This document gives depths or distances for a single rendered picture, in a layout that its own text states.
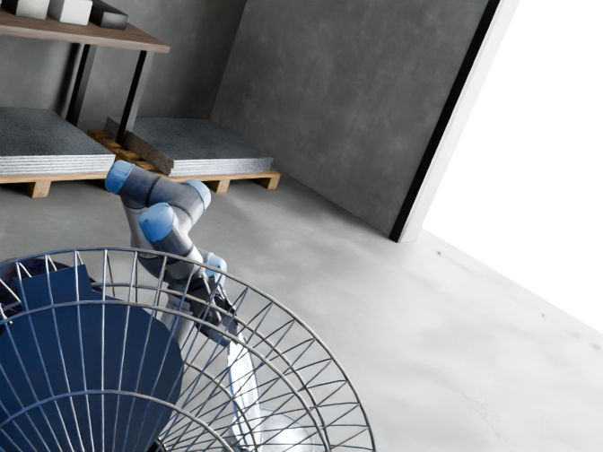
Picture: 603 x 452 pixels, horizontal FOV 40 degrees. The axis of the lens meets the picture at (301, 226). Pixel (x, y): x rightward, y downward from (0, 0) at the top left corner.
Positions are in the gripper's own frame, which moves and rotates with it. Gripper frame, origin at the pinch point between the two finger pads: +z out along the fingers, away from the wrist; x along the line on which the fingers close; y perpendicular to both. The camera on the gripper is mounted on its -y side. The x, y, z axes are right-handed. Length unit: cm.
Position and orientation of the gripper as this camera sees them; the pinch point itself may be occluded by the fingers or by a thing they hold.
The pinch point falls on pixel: (231, 343)
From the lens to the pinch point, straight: 185.6
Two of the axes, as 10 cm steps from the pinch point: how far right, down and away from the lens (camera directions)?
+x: -8.9, 4.5, 0.5
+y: -1.6, -4.2, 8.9
